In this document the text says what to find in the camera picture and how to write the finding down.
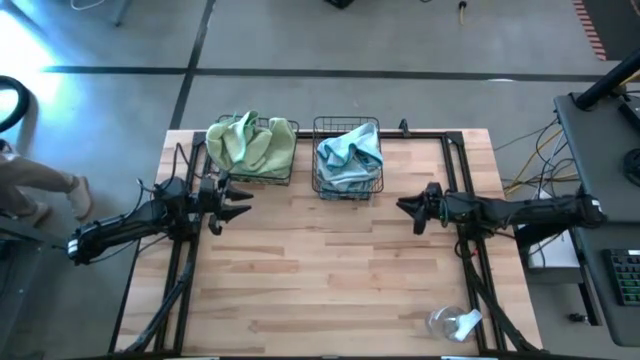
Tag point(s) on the black curved tube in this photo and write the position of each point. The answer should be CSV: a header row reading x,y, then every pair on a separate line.
x,y
22,100

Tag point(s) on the dark grey side desk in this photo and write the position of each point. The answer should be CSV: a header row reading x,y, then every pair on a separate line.
x,y
600,150

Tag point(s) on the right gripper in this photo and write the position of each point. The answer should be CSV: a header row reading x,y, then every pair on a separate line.
x,y
434,202

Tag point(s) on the dark grey cart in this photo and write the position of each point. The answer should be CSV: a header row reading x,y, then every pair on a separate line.
x,y
15,280

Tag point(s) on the small black floor object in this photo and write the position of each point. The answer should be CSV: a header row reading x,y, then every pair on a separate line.
x,y
577,317

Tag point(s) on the black round stand base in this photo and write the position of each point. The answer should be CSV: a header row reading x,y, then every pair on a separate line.
x,y
634,167

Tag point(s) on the light blue microfiber towel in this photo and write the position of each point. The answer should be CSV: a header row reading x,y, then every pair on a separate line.
x,y
350,165
365,137

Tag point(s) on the person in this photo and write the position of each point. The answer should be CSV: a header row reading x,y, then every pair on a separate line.
x,y
30,175

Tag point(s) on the black mat red striped edge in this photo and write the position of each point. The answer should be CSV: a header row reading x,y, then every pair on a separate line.
x,y
620,25

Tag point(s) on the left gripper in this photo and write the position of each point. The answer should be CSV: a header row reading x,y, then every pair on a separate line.
x,y
212,197

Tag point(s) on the black keyboard green backlight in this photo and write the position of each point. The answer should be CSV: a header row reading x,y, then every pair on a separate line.
x,y
625,275

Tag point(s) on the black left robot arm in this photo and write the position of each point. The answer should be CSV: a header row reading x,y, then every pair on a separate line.
x,y
125,225

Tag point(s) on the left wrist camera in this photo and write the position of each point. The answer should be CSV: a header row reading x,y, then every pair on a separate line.
x,y
215,227

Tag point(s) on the white box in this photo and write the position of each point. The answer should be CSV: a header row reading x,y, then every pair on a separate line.
x,y
555,250

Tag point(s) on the black aluminium table frame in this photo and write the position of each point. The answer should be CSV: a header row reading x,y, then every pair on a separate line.
x,y
430,134

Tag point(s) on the black round pole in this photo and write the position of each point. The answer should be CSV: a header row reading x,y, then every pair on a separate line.
x,y
605,82

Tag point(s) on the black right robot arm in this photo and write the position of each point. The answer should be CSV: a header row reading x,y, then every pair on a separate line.
x,y
525,210

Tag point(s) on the grey metal leg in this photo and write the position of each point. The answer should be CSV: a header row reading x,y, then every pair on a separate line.
x,y
122,12

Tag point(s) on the pale green microfiber towel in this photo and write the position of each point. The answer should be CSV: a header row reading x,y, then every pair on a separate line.
x,y
272,150
227,142

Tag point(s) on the small black clamp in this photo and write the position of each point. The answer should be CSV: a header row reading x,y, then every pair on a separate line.
x,y
404,127

